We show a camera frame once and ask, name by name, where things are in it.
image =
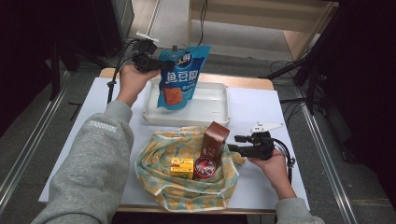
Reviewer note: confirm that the blue snack pouch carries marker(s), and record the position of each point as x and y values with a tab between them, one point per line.
182	77

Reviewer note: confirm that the person's left hand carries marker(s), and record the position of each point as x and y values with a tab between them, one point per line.
132	84

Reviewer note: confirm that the light wooden shelf unit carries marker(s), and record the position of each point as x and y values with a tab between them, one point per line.
249	18

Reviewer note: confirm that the small yellow box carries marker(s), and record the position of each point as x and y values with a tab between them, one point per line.
182	168

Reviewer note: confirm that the green yellow patterned cloth bag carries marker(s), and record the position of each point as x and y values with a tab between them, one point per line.
186	193

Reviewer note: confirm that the white table sheet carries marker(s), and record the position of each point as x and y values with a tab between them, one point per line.
258	105

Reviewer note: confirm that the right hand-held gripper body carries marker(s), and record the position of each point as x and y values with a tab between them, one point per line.
261	146

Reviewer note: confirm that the dark cabinet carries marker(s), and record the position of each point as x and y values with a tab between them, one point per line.
109	25

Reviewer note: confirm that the red round tin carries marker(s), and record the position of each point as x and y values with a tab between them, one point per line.
204	167

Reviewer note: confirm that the black stand with legs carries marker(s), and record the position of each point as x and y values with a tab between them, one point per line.
56	68

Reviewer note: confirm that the black tripod stand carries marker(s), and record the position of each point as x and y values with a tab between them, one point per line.
311	68

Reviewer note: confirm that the wooden table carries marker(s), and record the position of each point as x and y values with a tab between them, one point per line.
249	82

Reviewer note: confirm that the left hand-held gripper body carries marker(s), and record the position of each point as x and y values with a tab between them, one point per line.
144	53

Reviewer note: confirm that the person's right hand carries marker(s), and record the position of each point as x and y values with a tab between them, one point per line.
275	168

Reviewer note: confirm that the brown carton box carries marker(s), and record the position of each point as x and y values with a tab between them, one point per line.
214	140

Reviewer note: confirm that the metal floor rail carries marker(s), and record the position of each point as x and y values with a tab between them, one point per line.
28	146
327	161

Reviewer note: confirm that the white plastic tray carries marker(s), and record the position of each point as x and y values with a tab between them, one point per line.
208	105

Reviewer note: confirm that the dark floor bracket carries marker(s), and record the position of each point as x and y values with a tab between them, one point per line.
174	48

